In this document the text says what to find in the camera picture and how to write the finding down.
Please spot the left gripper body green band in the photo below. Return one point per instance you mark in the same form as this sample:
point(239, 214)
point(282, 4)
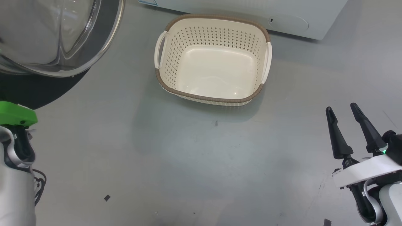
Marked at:
point(15, 114)

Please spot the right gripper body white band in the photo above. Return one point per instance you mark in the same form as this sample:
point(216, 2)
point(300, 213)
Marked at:
point(367, 171)

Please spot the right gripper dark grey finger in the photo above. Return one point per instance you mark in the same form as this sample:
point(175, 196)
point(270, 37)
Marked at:
point(370, 136)
point(339, 141)

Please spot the round washing machine door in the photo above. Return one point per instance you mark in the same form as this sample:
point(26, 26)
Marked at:
point(47, 34)

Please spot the cream perforated laundry basket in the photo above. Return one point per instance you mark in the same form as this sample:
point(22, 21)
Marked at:
point(216, 72)

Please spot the white front-loading washing machine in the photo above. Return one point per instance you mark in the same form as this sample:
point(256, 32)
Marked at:
point(251, 12)

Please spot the small black tape piece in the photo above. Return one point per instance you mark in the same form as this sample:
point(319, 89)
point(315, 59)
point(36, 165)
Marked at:
point(327, 222)
point(107, 197)

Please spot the blue energy label sticker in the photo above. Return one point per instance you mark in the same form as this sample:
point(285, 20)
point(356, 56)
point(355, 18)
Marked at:
point(147, 2)

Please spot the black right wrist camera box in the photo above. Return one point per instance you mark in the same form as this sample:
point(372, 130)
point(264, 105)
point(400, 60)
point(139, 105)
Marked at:
point(394, 147)

